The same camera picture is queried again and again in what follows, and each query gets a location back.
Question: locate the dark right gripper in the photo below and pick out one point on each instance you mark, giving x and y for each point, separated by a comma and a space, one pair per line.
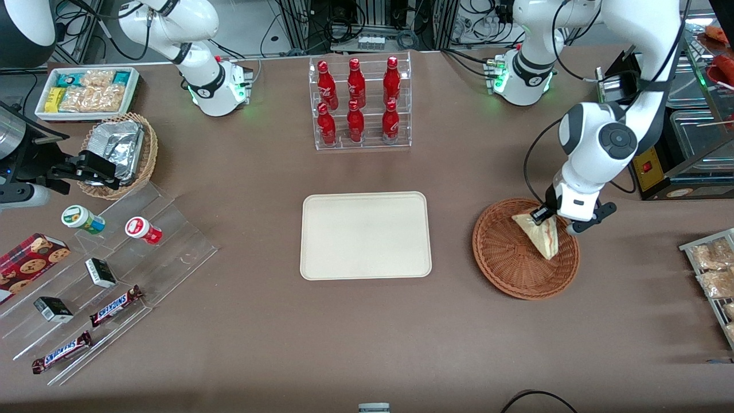
35, 160

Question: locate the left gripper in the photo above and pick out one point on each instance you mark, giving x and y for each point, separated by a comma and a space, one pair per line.
549, 202

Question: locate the triangle sandwich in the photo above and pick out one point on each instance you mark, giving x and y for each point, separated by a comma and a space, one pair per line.
536, 235

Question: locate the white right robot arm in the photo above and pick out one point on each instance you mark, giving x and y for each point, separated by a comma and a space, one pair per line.
172, 23

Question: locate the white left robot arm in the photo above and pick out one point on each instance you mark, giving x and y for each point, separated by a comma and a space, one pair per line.
579, 166

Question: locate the light tan wicker basket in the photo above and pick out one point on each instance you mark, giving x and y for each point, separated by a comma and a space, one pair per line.
150, 155

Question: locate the brown round wicker basket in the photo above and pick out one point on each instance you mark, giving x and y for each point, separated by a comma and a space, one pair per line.
510, 269

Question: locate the cream rectangular tray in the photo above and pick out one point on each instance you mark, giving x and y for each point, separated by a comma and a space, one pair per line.
367, 235

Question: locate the silver foil pack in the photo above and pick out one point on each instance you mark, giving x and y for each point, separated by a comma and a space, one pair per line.
120, 143

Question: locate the green lid white cup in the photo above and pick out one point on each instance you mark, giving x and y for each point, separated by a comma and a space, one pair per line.
80, 218

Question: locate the red lid white cup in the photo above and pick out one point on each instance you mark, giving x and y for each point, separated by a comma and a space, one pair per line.
140, 228

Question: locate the clear cracker bag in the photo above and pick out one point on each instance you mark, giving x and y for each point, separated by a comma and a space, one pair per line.
92, 98
97, 78

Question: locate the white rectangular snack bin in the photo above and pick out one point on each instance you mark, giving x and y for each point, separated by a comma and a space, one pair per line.
135, 94

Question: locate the yellow snack pack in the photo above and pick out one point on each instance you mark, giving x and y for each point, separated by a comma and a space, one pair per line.
54, 98

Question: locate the teal snack pack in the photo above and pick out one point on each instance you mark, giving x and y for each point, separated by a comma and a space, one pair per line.
67, 79
121, 77

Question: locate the small black carton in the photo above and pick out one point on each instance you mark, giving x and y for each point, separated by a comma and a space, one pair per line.
53, 310
100, 273

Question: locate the clear acrylic stepped display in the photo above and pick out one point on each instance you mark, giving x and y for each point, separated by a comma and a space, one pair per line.
172, 246

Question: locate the black food warmer yellow panel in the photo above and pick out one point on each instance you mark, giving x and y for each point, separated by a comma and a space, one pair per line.
651, 169

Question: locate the red plaid cookie box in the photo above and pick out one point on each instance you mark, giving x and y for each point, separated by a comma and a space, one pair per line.
28, 267

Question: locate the Snickers chocolate bar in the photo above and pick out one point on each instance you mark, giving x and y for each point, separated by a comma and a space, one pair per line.
62, 352
114, 307

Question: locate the steel warmer pan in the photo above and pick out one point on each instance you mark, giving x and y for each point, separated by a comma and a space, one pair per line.
688, 86
694, 143

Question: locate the clear nut snack bag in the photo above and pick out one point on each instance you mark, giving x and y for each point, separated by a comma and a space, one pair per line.
729, 311
730, 332
711, 255
717, 284

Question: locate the red soda bottle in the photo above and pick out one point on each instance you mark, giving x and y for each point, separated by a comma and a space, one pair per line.
327, 86
391, 83
356, 86
390, 125
355, 126
327, 127

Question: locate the clear acrylic bottle rack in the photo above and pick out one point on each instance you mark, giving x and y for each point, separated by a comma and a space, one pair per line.
373, 143

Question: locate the red orange food item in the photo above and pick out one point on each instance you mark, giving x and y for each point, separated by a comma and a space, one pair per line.
723, 71
719, 33

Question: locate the white power strip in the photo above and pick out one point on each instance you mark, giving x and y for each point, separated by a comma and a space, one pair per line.
371, 42

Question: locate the small grey white device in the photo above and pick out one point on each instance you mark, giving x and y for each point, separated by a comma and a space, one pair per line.
374, 408

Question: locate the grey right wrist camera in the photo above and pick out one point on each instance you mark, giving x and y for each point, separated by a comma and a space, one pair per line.
23, 197

